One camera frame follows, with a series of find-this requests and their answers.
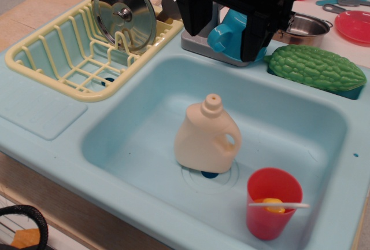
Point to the steel pot lid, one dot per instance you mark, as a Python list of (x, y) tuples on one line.
[(135, 19)]

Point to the red plastic cup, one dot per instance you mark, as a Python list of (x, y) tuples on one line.
[(268, 191)]

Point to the grey utensil in rack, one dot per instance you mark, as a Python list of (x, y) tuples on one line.
[(170, 10)]

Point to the grey toy spatula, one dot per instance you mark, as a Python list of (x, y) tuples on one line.
[(339, 9)]

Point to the red toy plate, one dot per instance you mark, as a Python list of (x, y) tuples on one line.
[(354, 25)]

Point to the blue toy mug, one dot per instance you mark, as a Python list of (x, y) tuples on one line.
[(226, 38)]

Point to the white stick on cup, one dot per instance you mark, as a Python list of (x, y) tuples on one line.
[(284, 205)]

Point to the cream detergent bottle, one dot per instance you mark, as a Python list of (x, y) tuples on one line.
[(208, 139)]

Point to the light blue toy sink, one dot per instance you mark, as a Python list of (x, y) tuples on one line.
[(118, 153)]

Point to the orange sponge piece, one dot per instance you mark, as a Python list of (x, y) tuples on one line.
[(26, 238)]

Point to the grey faucet base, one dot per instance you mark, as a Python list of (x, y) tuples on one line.
[(198, 44)]

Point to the yellow drying rack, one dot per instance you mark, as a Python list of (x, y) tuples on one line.
[(71, 56)]

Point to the steel pot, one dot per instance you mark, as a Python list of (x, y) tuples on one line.
[(304, 30)]

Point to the green bitter melon toy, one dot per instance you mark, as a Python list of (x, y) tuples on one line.
[(316, 68)]

